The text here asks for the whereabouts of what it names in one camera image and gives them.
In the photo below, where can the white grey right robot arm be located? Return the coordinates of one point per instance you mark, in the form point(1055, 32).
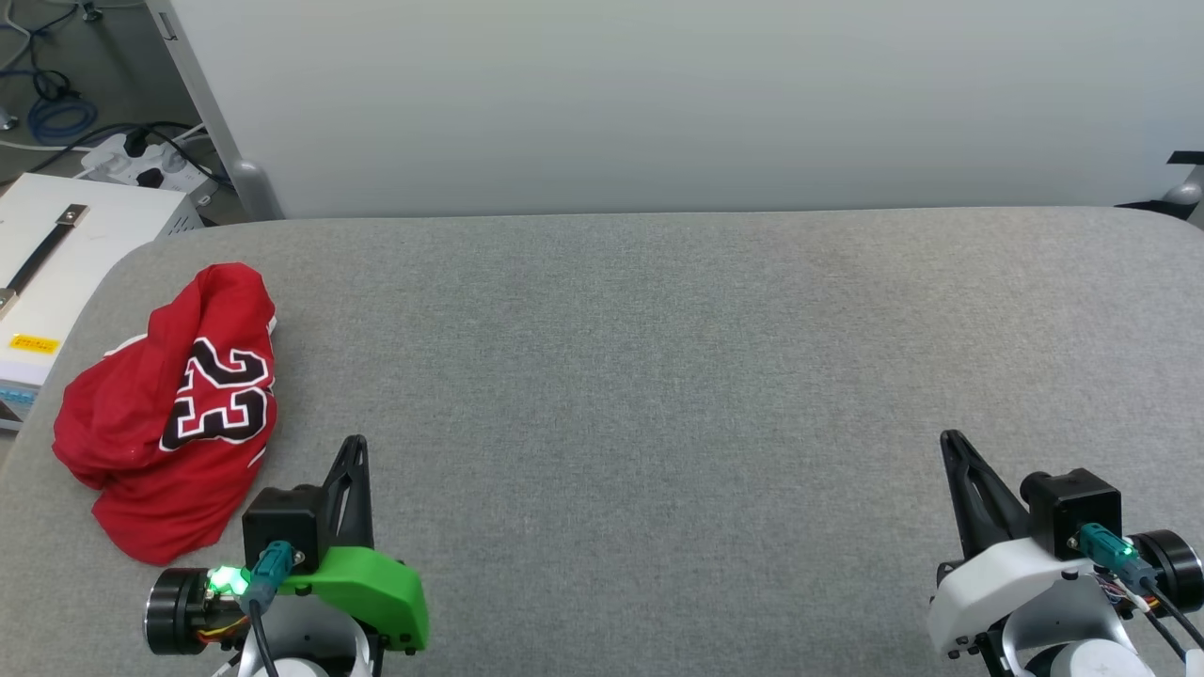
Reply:
point(1072, 649)

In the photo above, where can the grey partition foot black tape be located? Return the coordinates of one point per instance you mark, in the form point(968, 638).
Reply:
point(1180, 193)

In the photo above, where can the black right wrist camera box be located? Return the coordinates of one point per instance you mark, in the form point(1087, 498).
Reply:
point(1082, 503)

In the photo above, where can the white power strip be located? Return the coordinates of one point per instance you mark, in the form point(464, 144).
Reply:
point(122, 162)

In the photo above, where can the white metal stand leg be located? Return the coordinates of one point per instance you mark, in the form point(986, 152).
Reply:
point(226, 141)

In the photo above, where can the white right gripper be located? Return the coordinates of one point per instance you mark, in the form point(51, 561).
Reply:
point(997, 583)

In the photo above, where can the white partition panel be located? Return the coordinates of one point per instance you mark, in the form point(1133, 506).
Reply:
point(658, 103)

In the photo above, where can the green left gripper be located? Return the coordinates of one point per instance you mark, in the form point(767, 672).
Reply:
point(381, 592)

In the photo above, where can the red basketball jersey number 23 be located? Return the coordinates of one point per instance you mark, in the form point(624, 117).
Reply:
point(141, 423)

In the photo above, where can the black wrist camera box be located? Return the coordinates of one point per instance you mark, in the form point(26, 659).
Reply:
point(282, 522)
point(1082, 503)

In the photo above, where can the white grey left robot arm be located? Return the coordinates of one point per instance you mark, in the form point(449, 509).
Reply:
point(301, 649)

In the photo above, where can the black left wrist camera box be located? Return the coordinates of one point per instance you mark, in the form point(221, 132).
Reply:
point(282, 522)

